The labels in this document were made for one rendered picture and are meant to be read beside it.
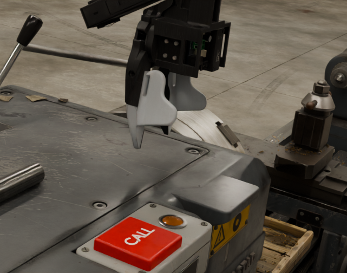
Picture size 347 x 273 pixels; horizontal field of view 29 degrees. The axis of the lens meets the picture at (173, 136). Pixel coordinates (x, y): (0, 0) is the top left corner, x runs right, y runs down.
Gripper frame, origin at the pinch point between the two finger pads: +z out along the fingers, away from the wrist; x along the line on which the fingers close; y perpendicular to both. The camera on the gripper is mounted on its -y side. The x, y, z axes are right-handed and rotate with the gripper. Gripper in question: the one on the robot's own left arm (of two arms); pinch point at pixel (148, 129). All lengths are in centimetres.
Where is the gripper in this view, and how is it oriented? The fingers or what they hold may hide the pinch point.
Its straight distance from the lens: 80.3
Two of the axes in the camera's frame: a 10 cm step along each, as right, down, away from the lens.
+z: -1.1, 9.3, 3.4
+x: 4.9, -2.5, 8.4
